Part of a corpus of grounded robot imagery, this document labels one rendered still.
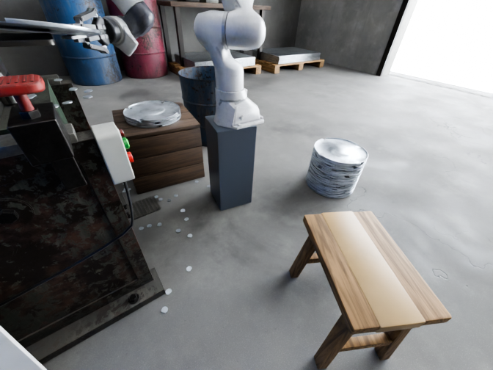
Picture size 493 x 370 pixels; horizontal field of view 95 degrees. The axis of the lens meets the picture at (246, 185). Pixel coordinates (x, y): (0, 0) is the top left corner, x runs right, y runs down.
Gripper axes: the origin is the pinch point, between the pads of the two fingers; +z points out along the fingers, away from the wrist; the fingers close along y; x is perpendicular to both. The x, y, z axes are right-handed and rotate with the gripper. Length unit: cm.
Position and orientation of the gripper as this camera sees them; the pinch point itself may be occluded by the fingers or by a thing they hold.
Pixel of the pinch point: (73, 33)
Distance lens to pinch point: 93.2
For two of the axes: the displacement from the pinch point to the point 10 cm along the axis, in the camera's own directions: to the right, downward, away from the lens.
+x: 10.0, 0.4, -0.2
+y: 0.3, -8.1, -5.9
